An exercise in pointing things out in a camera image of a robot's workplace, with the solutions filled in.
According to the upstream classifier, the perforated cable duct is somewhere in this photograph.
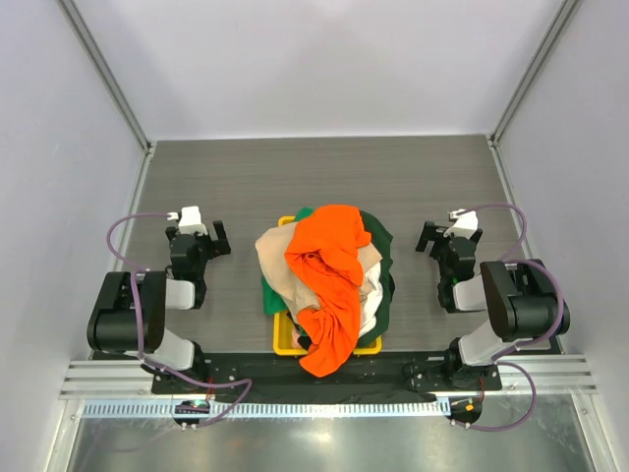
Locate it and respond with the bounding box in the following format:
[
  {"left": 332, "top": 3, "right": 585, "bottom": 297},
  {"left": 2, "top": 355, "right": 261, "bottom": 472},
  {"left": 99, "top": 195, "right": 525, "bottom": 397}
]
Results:
[{"left": 83, "top": 398, "right": 450, "bottom": 420}]

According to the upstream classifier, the yellow plastic bin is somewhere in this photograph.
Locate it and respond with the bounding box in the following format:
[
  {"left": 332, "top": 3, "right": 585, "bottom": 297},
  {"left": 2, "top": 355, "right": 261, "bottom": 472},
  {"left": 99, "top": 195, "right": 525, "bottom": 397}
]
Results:
[{"left": 272, "top": 214, "right": 383, "bottom": 356}]

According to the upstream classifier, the beige t shirt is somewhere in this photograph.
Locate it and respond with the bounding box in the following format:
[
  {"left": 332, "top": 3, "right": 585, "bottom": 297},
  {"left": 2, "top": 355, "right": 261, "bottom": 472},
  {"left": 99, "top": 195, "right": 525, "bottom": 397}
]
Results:
[{"left": 254, "top": 224, "right": 384, "bottom": 316}]

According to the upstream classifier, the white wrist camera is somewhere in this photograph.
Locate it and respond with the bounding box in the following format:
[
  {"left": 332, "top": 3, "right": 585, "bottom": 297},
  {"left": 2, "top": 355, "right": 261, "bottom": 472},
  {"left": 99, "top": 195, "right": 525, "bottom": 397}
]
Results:
[
  {"left": 166, "top": 206, "right": 208, "bottom": 235},
  {"left": 444, "top": 208, "right": 479, "bottom": 239}
]

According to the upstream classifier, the left aluminium frame post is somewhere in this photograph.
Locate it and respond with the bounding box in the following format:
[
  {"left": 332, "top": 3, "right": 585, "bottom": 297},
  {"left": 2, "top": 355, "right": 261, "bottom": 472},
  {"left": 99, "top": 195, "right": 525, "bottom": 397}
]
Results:
[{"left": 57, "top": 0, "right": 154, "bottom": 154}]

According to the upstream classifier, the dark green t shirt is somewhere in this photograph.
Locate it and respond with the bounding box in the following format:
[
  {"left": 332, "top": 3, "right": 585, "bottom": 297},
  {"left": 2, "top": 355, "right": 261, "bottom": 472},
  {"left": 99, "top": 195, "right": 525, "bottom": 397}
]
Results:
[{"left": 358, "top": 210, "right": 395, "bottom": 347}]

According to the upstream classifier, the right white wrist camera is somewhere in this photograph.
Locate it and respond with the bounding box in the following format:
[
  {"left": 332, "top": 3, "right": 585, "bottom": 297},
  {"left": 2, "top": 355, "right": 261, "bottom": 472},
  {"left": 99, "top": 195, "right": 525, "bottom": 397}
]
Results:
[{"left": 444, "top": 208, "right": 479, "bottom": 239}]

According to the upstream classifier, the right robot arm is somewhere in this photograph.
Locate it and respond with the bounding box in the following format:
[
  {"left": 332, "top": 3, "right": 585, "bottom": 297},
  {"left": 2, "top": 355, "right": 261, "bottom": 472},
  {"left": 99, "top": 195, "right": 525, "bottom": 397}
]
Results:
[{"left": 411, "top": 221, "right": 569, "bottom": 391}]

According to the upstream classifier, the orange t shirt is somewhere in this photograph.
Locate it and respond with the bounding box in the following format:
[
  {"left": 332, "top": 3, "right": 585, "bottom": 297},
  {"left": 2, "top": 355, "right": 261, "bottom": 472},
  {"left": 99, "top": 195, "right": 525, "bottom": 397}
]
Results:
[{"left": 284, "top": 205, "right": 372, "bottom": 378}]

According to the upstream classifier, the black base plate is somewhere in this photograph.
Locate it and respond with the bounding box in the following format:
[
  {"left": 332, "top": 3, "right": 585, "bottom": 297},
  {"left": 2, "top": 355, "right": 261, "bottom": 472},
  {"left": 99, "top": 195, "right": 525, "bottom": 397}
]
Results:
[{"left": 149, "top": 349, "right": 503, "bottom": 405}]

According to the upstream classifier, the pink garment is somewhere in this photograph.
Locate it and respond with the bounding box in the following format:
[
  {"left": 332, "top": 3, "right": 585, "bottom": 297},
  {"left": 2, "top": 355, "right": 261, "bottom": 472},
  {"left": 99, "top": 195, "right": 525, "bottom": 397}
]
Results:
[{"left": 291, "top": 328, "right": 303, "bottom": 349}]

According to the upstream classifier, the white t shirt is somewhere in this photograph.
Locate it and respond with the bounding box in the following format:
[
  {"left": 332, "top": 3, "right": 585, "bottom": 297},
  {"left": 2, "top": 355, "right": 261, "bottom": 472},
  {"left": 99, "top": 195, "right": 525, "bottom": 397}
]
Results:
[{"left": 359, "top": 263, "right": 383, "bottom": 336}]

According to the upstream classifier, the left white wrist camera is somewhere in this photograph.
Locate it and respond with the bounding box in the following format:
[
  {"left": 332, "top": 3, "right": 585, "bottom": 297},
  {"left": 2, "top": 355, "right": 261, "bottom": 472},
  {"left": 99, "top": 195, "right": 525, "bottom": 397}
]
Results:
[{"left": 166, "top": 206, "right": 208, "bottom": 235}]

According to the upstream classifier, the aluminium rail bar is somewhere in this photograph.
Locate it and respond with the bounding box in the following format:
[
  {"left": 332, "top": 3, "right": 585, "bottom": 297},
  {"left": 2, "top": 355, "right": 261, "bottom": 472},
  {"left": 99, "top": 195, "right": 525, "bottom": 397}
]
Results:
[{"left": 59, "top": 354, "right": 599, "bottom": 399}]

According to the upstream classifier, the right aluminium frame post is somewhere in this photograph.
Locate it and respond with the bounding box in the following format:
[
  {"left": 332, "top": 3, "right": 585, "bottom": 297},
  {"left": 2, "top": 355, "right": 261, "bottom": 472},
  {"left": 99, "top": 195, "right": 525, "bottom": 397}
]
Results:
[{"left": 487, "top": 0, "right": 584, "bottom": 148}]

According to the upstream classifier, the aluminium frame post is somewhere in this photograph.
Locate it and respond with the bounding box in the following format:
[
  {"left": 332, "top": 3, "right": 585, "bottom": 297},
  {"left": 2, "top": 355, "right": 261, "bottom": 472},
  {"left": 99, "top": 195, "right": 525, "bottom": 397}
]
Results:
[
  {"left": 487, "top": 0, "right": 584, "bottom": 148},
  {"left": 57, "top": 0, "right": 154, "bottom": 154}
]

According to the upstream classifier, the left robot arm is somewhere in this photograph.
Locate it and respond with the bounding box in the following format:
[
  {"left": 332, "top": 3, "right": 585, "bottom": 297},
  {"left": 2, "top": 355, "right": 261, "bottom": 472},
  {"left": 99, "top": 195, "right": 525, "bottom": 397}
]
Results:
[{"left": 86, "top": 220, "right": 231, "bottom": 393}]

